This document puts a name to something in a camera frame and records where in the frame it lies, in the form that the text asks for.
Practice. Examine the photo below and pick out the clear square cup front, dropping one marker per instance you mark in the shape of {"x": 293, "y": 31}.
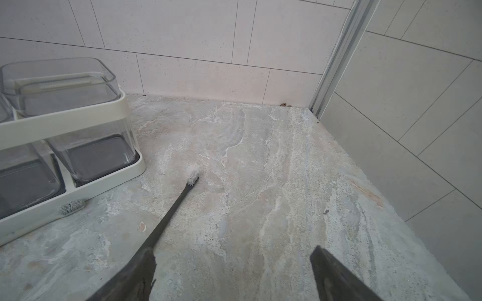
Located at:
{"x": 30, "y": 175}

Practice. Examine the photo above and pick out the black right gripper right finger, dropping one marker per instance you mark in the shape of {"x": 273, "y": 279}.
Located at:
{"x": 334, "y": 281}

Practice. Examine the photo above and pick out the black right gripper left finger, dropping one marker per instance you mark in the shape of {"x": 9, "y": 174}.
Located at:
{"x": 133, "y": 282}

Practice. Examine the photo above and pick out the clear square cup rear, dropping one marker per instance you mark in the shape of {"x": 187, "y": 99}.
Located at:
{"x": 77, "y": 107}

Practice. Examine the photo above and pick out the aluminium corner profile right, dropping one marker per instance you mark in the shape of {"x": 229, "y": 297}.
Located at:
{"x": 352, "y": 31}

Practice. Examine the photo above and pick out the clear square cup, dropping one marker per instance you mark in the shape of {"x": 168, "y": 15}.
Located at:
{"x": 30, "y": 175}
{"x": 77, "y": 107}

